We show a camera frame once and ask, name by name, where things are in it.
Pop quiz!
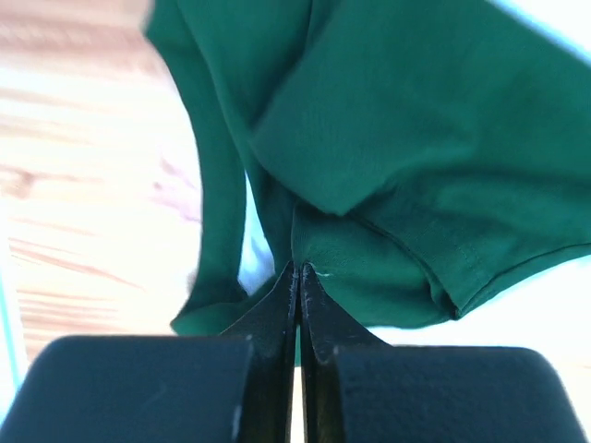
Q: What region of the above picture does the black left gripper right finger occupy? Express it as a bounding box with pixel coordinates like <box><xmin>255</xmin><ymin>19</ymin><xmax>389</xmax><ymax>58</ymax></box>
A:
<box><xmin>299</xmin><ymin>265</ymin><xmax>585</xmax><ymax>443</ymax></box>

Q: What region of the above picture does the white and green raglan t-shirt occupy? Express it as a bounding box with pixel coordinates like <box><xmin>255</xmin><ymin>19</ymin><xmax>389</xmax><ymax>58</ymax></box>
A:
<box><xmin>145</xmin><ymin>1</ymin><xmax>590</xmax><ymax>336</ymax></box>

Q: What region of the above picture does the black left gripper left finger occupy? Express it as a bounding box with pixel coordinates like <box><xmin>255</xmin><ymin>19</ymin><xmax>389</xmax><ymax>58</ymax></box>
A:
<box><xmin>1</xmin><ymin>266</ymin><xmax>297</xmax><ymax>443</ymax></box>

